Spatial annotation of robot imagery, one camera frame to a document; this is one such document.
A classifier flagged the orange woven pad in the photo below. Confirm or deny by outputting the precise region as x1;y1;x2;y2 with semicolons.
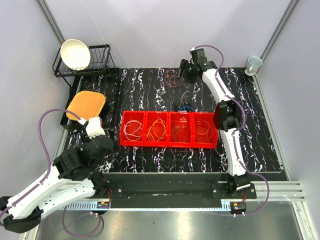
67;90;107;121

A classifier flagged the white cable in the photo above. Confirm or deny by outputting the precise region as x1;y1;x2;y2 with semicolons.
123;120;144;141

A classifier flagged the pink cable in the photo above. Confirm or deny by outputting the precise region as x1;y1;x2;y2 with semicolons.
164;69;183;87

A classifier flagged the black marbled mat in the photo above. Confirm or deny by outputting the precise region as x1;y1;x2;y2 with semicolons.
58;67;284;174

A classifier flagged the yellow cable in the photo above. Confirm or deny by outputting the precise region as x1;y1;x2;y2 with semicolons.
146;118;168;143

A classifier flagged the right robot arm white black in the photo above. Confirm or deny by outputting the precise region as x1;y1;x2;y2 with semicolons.
178;59;251;199

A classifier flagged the black wire dish rack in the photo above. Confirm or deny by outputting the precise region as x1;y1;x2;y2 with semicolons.
52;44;119;82

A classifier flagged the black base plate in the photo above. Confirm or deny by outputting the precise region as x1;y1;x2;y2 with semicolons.
74;171;288;209

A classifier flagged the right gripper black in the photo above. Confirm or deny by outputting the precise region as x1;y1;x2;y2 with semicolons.
173;59;197;85

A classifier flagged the white bowl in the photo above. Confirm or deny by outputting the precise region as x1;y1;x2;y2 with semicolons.
60;39;91;71

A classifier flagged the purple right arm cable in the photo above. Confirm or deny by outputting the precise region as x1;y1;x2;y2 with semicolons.
190;44;270;217

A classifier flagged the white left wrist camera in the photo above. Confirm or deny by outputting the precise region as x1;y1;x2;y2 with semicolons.
77;116;106;139

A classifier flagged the pale blue mug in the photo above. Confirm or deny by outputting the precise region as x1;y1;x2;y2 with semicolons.
244;56;263;76

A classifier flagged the aluminium frame rail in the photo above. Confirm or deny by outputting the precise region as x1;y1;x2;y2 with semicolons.
57;181;305;212

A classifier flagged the dark brown cable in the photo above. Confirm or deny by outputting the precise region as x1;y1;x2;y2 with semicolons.
170;126;188;142

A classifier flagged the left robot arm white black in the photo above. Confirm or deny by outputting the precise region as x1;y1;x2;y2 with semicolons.
0;135;114;234

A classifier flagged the black tray under pad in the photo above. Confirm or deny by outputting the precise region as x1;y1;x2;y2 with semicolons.
59;76;118;131

